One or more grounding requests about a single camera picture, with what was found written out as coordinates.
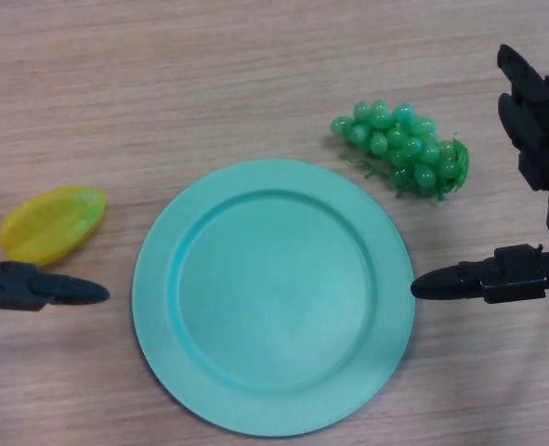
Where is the green grape bunch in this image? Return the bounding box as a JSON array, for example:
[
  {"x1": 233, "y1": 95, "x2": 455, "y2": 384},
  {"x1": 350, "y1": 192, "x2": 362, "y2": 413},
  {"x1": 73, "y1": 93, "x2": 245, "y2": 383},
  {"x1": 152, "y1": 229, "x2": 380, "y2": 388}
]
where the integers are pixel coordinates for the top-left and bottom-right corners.
[{"x1": 330, "y1": 99, "x2": 470, "y2": 202}]

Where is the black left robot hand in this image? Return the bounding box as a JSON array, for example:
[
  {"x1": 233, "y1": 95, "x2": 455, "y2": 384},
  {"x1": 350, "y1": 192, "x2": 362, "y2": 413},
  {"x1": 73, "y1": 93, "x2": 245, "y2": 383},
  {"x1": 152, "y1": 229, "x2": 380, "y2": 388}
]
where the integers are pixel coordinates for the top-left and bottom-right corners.
[{"x1": 0, "y1": 66, "x2": 111, "y2": 311}]

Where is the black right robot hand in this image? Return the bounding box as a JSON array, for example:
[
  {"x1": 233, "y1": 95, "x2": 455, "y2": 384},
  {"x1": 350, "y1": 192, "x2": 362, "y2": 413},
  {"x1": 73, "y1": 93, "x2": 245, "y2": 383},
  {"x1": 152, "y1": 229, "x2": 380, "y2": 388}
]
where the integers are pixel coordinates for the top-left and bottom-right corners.
[{"x1": 409, "y1": 44, "x2": 549, "y2": 306}]

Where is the green round plate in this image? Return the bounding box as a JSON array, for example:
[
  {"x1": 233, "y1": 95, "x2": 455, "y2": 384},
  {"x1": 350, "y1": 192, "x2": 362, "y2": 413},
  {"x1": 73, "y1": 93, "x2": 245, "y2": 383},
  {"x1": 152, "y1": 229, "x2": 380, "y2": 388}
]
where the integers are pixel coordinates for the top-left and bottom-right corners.
[{"x1": 132, "y1": 159, "x2": 417, "y2": 439}]

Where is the yellow starfruit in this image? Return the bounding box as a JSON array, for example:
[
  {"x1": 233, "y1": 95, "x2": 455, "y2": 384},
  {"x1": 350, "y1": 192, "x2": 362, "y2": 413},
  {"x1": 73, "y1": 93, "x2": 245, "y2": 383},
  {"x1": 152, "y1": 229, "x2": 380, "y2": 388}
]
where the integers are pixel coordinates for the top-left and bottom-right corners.
[{"x1": 0, "y1": 185, "x2": 108, "y2": 267}]

